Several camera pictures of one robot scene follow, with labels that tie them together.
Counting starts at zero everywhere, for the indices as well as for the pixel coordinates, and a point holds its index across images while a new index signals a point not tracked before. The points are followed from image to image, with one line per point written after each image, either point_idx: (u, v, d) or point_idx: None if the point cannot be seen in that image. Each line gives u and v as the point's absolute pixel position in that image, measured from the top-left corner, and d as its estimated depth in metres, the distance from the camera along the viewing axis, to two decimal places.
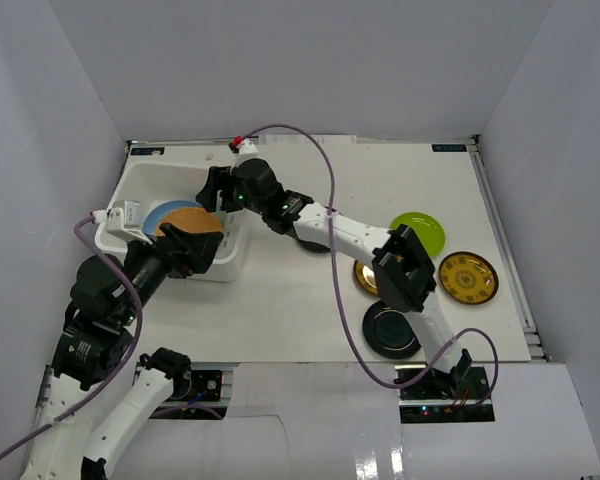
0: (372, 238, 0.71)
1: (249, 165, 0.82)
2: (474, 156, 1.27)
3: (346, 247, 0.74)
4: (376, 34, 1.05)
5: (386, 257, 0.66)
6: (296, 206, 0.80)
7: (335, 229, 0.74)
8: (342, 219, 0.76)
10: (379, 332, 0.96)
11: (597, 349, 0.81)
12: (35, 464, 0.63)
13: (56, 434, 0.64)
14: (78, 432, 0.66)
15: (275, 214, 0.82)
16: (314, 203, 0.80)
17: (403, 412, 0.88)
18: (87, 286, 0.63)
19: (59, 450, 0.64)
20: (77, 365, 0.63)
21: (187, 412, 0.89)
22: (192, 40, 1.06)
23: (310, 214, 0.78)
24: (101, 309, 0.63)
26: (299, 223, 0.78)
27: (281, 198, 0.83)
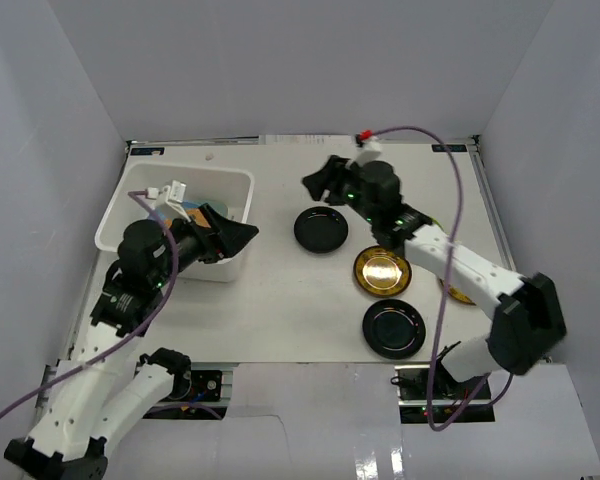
0: (498, 280, 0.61)
1: (377, 166, 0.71)
2: (474, 156, 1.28)
3: (462, 282, 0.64)
4: (376, 33, 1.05)
5: (515, 306, 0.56)
6: (413, 222, 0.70)
7: (452, 260, 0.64)
8: (465, 252, 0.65)
10: (379, 333, 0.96)
11: (597, 350, 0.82)
12: (55, 410, 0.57)
13: (85, 378, 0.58)
14: (104, 380, 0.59)
15: (388, 227, 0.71)
16: (433, 225, 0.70)
17: (403, 412, 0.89)
18: (130, 241, 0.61)
19: (84, 397, 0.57)
20: (112, 317, 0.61)
21: (187, 412, 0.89)
22: (192, 40, 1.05)
23: (425, 237, 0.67)
24: (143, 268, 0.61)
26: (412, 243, 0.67)
27: (398, 209, 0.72)
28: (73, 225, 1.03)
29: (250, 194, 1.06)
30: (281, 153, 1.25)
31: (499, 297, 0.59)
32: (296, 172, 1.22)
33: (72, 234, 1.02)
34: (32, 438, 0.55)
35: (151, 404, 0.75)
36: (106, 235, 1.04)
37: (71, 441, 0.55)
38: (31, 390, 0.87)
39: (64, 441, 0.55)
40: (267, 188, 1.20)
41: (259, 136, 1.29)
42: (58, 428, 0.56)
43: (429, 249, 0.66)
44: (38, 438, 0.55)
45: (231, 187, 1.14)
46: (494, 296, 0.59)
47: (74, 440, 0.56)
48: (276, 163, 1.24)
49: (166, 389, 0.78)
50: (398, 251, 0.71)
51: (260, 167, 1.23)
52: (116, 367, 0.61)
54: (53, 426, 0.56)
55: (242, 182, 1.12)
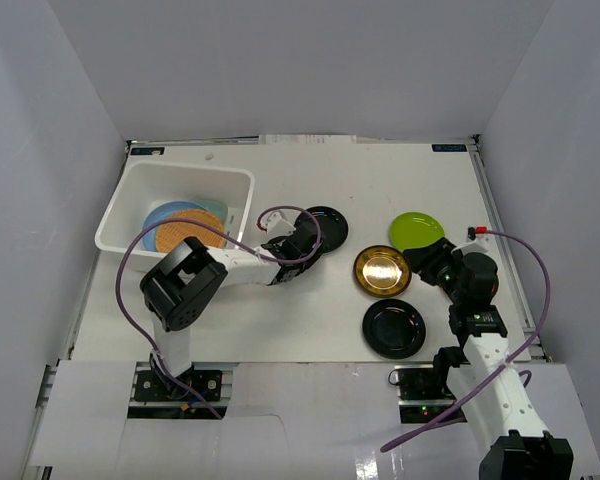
0: (523, 420, 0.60)
1: (481, 257, 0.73)
2: (474, 156, 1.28)
3: (490, 399, 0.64)
4: (376, 34, 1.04)
5: (518, 448, 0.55)
6: (488, 325, 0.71)
7: (497, 377, 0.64)
8: (514, 377, 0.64)
10: (379, 333, 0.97)
11: (597, 350, 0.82)
12: (230, 253, 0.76)
13: (252, 256, 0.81)
14: (251, 266, 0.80)
15: (464, 314, 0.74)
16: (505, 337, 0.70)
17: (403, 412, 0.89)
18: (308, 227, 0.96)
19: (245, 260, 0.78)
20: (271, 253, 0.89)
21: (187, 411, 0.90)
22: (192, 40, 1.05)
23: (489, 343, 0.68)
24: (299, 240, 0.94)
26: (474, 341, 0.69)
27: (482, 304, 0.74)
28: (74, 225, 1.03)
29: (250, 193, 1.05)
30: (281, 153, 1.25)
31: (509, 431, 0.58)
32: (297, 172, 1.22)
33: (72, 234, 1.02)
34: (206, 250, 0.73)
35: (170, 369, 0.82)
36: (106, 235, 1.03)
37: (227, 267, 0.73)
38: (32, 389, 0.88)
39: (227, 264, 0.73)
40: (267, 188, 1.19)
41: (259, 136, 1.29)
42: (227, 257, 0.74)
43: (483, 347, 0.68)
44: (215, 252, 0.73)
45: (231, 187, 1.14)
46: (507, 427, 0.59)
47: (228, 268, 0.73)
48: (276, 163, 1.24)
49: (175, 373, 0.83)
50: (461, 338, 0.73)
51: (260, 167, 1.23)
52: (256, 272, 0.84)
54: (224, 256, 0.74)
55: (242, 182, 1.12)
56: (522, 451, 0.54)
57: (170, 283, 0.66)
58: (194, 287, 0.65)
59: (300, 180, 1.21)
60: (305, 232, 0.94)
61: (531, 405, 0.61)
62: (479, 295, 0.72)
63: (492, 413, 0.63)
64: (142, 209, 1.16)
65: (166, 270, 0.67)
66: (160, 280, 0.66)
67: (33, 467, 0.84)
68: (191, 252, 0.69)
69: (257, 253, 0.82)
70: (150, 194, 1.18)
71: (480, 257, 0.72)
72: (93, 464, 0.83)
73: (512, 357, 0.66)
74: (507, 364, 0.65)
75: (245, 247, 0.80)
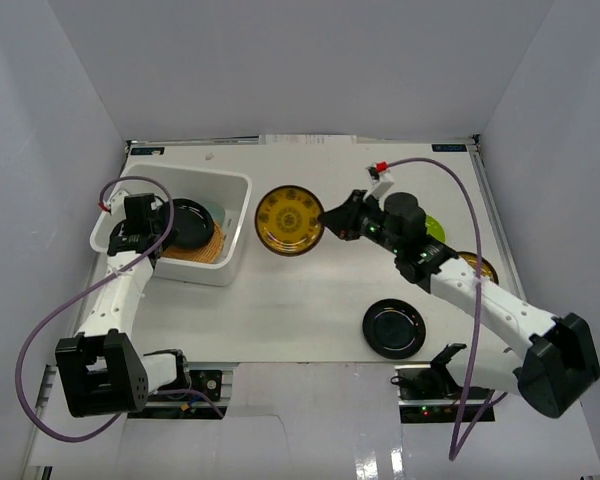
0: (530, 320, 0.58)
1: (402, 199, 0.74)
2: (474, 156, 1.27)
3: (494, 322, 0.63)
4: (376, 34, 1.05)
5: (548, 348, 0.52)
6: (437, 254, 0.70)
7: (483, 298, 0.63)
8: (496, 290, 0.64)
10: (379, 332, 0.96)
11: (597, 349, 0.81)
12: (98, 307, 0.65)
13: (120, 280, 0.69)
14: (133, 288, 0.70)
15: (412, 258, 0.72)
16: (458, 257, 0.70)
17: (404, 412, 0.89)
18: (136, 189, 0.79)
19: (121, 294, 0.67)
20: (124, 249, 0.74)
21: (187, 411, 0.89)
22: (192, 41, 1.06)
23: (452, 271, 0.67)
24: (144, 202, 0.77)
26: (439, 278, 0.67)
27: (423, 244, 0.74)
28: (74, 225, 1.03)
29: (248, 194, 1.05)
30: (281, 153, 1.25)
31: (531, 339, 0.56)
32: (296, 172, 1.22)
33: (72, 234, 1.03)
34: (83, 332, 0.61)
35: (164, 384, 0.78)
36: (102, 238, 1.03)
37: (121, 324, 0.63)
38: (32, 389, 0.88)
39: (118, 322, 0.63)
40: (267, 189, 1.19)
41: (259, 136, 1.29)
42: (106, 317, 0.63)
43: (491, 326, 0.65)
44: (88, 329, 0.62)
45: (230, 188, 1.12)
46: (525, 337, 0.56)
47: (122, 326, 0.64)
48: (275, 164, 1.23)
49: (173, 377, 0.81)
50: (423, 283, 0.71)
51: (260, 166, 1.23)
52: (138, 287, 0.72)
54: (98, 318, 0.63)
55: (241, 186, 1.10)
56: (553, 349, 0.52)
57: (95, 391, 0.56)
58: (117, 377, 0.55)
59: (300, 180, 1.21)
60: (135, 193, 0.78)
61: (523, 302, 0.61)
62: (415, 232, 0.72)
63: (504, 334, 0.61)
64: None
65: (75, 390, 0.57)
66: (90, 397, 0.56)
67: (34, 467, 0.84)
68: (71, 357, 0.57)
69: (118, 271, 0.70)
70: None
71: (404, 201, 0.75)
72: (94, 464, 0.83)
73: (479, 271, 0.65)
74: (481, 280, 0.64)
75: (102, 282, 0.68)
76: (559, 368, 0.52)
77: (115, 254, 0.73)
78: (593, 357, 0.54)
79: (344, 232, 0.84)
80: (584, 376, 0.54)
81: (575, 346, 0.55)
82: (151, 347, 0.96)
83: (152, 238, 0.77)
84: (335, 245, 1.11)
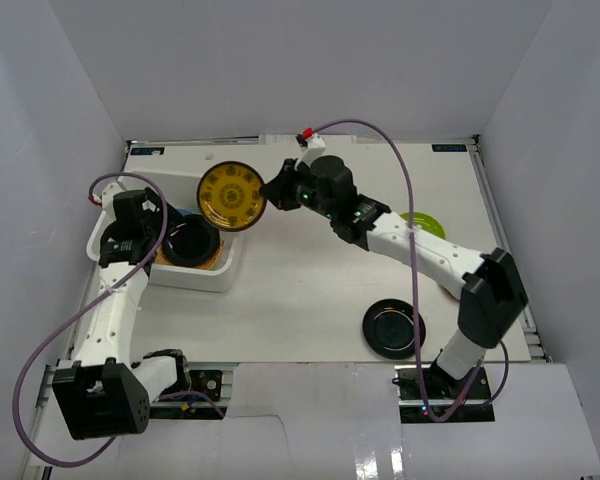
0: (463, 260, 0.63)
1: (330, 162, 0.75)
2: (474, 156, 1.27)
3: (429, 268, 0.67)
4: (376, 34, 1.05)
5: (479, 284, 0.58)
6: (370, 212, 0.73)
7: (417, 245, 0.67)
8: (426, 237, 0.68)
10: (379, 332, 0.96)
11: (597, 349, 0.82)
12: (93, 332, 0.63)
13: (114, 300, 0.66)
14: (128, 307, 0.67)
15: (347, 218, 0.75)
16: (390, 212, 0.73)
17: (404, 412, 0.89)
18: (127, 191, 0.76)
19: (116, 317, 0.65)
20: (117, 260, 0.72)
21: (187, 411, 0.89)
22: (192, 40, 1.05)
23: (387, 224, 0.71)
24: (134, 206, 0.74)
26: (374, 234, 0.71)
27: (354, 202, 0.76)
28: (73, 225, 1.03)
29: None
30: (281, 153, 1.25)
31: (463, 276, 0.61)
32: None
33: (72, 234, 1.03)
34: (79, 361, 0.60)
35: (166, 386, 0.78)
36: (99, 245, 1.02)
37: (119, 350, 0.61)
38: (32, 389, 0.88)
39: (115, 349, 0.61)
40: None
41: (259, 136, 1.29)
42: (103, 343, 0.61)
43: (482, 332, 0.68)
44: (86, 358, 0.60)
45: None
46: (458, 276, 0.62)
47: (120, 352, 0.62)
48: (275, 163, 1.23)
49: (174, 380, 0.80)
50: (360, 242, 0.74)
51: (260, 166, 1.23)
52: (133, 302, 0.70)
54: (95, 345, 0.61)
55: None
56: (484, 284, 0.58)
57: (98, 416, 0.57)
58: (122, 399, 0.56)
59: None
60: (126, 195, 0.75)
61: (453, 244, 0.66)
62: (346, 193, 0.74)
63: (439, 277, 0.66)
64: None
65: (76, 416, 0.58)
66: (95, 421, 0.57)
67: (34, 467, 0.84)
68: (73, 383, 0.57)
69: (113, 290, 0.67)
70: None
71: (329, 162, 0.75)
72: (94, 464, 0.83)
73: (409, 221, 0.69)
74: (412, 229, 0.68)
75: (95, 304, 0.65)
76: (490, 301, 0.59)
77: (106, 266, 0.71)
78: (517, 283, 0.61)
79: (281, 199, 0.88)
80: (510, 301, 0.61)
81: (502, 277, 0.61)
82: (151, 347, 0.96)
83: (145, 245, 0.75)
84: (335, 245, 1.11)
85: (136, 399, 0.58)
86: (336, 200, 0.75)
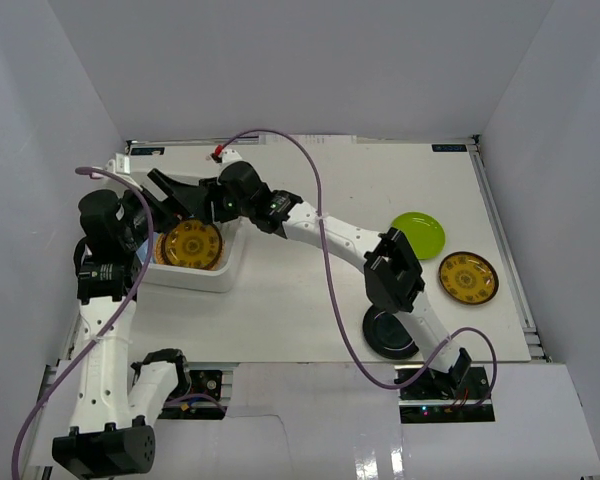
0: (363, 240, 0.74)
1: (232, 166, 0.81)
2: (474, 156, 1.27)
3: (342, 252, 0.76)
4: (376, 34, 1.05)
5: (378, 261, 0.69)
6: (285, 204, 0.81)
7: (325, 231, 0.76)
8: (333, 221, 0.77)
10: (379, 333, 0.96)
11: (597, 349, 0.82)
12: (86, 391, 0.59)
13: (102, 351, 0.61)
14: (119, 354, 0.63)
15: (265, 212, 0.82)
16: (303, 202, 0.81)
17: (404, 412, 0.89)
18: (92, 212, 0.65)
19: (109, 372, 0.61)
20: (100, 291, 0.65)
21: (188, 411, 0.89)
22: (192, 40, 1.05)
23: (299, 214, 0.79)
24: (110, 230, 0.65)
26: (289, 223, 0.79)
27: (267, 197, 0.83)
28: (73, 225, 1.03)
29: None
30: (281, 153, 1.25)
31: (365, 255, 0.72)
32: (295, 172, 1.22)
33: (72, 234, 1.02)
34: (76, 428, 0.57)
35: (166, 396, 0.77)
36: None
37: (117, 411, 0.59)
38: (31, 390, 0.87)
39: (112, 411, 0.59)
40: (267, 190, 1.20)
41: (259, 137, 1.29)
42: (98, 406, 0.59)
43: (414, 312, 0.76)
44: (83, 424, 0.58)
45: None
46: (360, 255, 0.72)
47: (117, 412, 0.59)
48: (275, 164, 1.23)
49: (174, 384, 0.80)
50: (278, 231, 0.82)
51: (260, 167, 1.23)
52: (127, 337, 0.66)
54: (91, 410, 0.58)
55: None
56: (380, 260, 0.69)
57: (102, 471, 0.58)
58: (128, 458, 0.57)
59: (300, 179, 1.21)
60: (92, 220, 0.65)
61: (357, 227, 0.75)
62: (254, 189, 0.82)
63: (348, 257, 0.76)
64: None
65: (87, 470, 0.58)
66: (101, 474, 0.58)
67: (33, 467, 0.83)
68: (73, 455, 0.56)
69: (99, 338, 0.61)
70: None
71: (234, 165, 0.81)
72: None
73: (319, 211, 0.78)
74: (321, 217, 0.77)
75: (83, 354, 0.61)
76: (390, 275, 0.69)
77: (88, 300, 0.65)
78: (410, 255, 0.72)
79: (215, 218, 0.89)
80: (408, 272, 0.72)
81: (398, 253, 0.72)
82: (151, 348, 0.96)
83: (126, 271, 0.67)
84: None
85: (141, 444, 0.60)
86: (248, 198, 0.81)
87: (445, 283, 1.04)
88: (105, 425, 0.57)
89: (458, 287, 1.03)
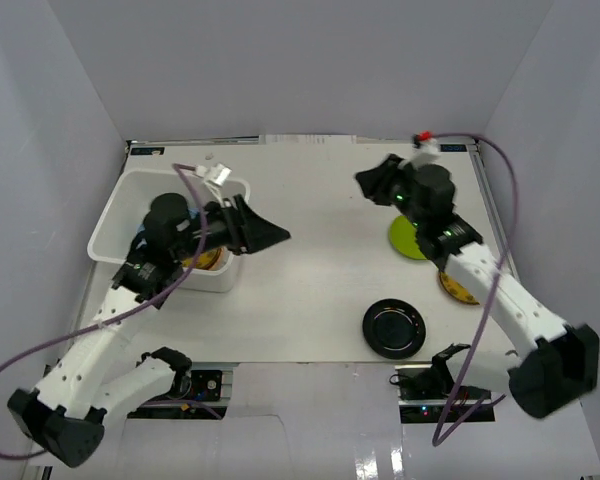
0: (539, 322, 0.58)
1: (432, 169, 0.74)
2: (474, 156, 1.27)
3: (502, 312, 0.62)
4: (376, 34, 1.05)
5: (550, 357, 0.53)
6: (462, 235, 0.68)
7: (497, 287, 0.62)
8: (511, 283, 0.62)
10: (379, 332, 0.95)
11: (598, 349, 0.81)
12: (65, 364, 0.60)
13: (100, 337, 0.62)
14: (112, 346, 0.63)
15: (433, 235, 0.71)
16: (483, 243, 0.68)
17: (404, 412, 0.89)
18: (159, 213, 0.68)
19: (93, 357, 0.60)
20: (131, 285, 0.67)
21: (187, 411, 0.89)
22: (191, 41, 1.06)
23: (473, 255, 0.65)
24: (165, 238, 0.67)
26: (458, 260, 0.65)
27: (445, 218, 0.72)
28: (73, 225, 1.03)
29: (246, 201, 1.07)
30: (281, 153, 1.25)
31: (536, 341, 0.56)
32: (296, 172, 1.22)
33: (72, 235, 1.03)
34: (38, 392, 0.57)
35: (150, 395, 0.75)
36: (99, 243, 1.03)
37: (77, 398, 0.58)
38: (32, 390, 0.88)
39: (74, 396, 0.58)
40: (267, 190, 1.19)
41: (259, 136, 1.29)
42: (65, 384, 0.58)
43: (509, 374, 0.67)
44: (44, 392, 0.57)
45: (229, 196, 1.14)
46: (531, 338, 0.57)
47: (78, 399, 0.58)
48: (276, 164, 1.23)
49: (165, 389, 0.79)
50: (438, 260, 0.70)
51: (259, 167, 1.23)
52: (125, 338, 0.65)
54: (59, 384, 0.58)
55: (239, 192, 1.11)
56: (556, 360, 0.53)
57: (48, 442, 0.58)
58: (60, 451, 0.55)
59: (300, 179, 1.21)
60: (154, 221, 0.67)
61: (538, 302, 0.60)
62: (440, 208, 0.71)
63: (508, 327, 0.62)
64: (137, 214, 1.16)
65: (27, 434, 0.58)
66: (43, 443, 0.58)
67: (34, 467, 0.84)
68: (19, 416, 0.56)
69: (100, 327, 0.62)
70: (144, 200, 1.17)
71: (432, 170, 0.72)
72: (93, 465, 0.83)
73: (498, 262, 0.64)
74: (498, 271, 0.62)
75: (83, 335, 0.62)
76: (552, 378, 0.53)
77: (118, 288, 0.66)
78: (591, 369, 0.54)
79: (373, 194, 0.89)
80: (576, 385, 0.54)
81: (577, 358, 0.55)
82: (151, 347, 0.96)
83: (164, 278, 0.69)
84: (335, 245, 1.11)
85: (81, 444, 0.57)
86: (429, 212, 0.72)
87: (445, 283, 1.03)
88: (57, 407, 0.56)
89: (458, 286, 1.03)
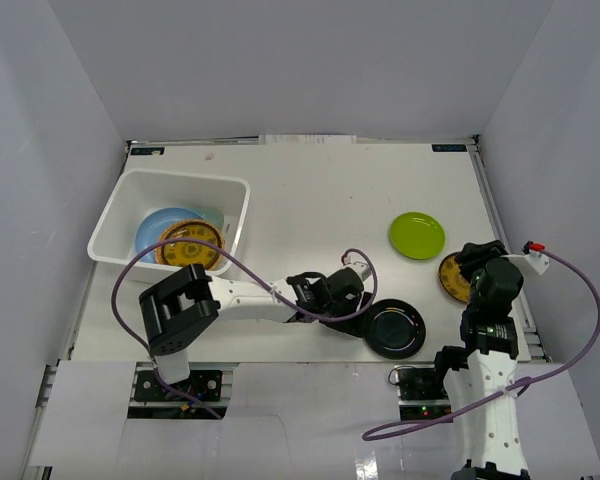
0: (504, 453, 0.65)
1: (508, 267, 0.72)
2: (474, 156, 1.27)
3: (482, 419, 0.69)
4: (376, 34, 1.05)
5: None
6: (500, 339, 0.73)
7: (491, 402, 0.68)
8: (508, 408, 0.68)
10: (379, 332, 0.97)
11: (598, 349, 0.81)
12: (236, 287, 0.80)
13: (265, 294, 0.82)
14: (259, 306, 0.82)
15: (477, 322, 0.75)
16: (513, 357, 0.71)
17: (403, 412, 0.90)
18: (347, 276, 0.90)
19: (252, 299, 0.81)
20: (296, 289, 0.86)
21: (188, 411, 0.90)
22: (192, 40, 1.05)
23: (493, 363, 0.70)
24: (337, 288, 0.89)
26: (480, 358, 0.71)
27: (497, 314, 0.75)
28: (74, 225, 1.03)
29: (246, 201, 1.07)
30: (282, 153, 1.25)
31: (487, 463, 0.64)
32: (296, 172, 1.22)
33: (72, 235, 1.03)
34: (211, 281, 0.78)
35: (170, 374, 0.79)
36: (99, 243, 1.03)
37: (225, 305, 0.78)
38: (31, 390, 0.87)
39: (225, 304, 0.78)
40: (267, 190, 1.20)
41: (259, 136, 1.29)
42: (228, 294, 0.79)
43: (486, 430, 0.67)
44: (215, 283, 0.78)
45: (230, 196, 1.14)
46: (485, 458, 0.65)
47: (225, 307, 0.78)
48: (276, 164, 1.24)
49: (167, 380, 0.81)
50: (469, 346, 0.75)
51: (260, 167, 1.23)
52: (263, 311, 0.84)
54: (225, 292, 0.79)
55: (240, 191, 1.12)
56: None
57: (167, 305, 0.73)
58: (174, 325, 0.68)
59: (300, 180, 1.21)
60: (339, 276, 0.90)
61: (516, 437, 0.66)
62: (497, 302, 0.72)
63: (478, 433, 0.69)
64: (137, 214, 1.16)
65: (160, 294, 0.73)
66: (157, 300, 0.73)
67: (34, 467, 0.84)
68: (182, 279, 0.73)
69: (271, 292, 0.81)
70: (144, 201, 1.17)
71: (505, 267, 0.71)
72: (92, 465, 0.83)
73: (514, 385, 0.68)
74: (506, 391, 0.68)
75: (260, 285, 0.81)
76: None
77: (291, 285, 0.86)
78: None
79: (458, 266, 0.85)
80: None
81: None
82: None
83: (314, 305, 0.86)
84: (335, 246, 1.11)
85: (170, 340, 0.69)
86: (483, 302, 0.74)
87: (445, 283, 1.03)
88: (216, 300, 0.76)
89: (458, 286, 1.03)
